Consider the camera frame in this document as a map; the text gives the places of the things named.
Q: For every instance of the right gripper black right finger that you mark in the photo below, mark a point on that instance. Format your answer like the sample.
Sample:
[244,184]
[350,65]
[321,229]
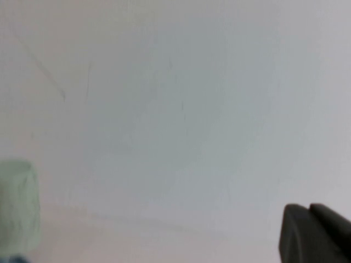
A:
[334,222]

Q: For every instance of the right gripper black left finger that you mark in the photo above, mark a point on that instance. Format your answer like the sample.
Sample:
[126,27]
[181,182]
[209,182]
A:
[299,241]

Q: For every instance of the light green plastic cup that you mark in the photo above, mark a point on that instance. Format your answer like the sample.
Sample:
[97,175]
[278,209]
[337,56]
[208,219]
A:
[19,205]

